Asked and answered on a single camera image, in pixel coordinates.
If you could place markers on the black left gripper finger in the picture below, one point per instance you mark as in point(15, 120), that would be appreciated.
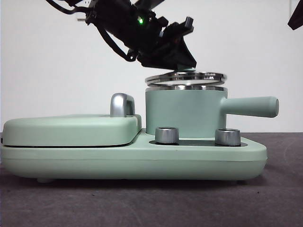
point(185, 54)
point(158, 62)

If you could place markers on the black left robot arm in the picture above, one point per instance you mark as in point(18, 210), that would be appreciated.
point(123, 21)

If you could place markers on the black control panel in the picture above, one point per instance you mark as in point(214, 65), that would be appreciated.
point(196, 142)

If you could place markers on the green breakfast machine base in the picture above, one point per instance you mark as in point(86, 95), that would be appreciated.
point(142, 163)

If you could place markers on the glass pot lid green knob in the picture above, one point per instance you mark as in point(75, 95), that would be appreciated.
point(213, 76)

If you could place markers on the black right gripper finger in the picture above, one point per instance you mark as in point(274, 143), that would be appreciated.
point(296, 19)

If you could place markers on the silver control knob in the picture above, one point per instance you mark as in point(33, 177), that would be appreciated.
point(166, 136)
point(227, 137)

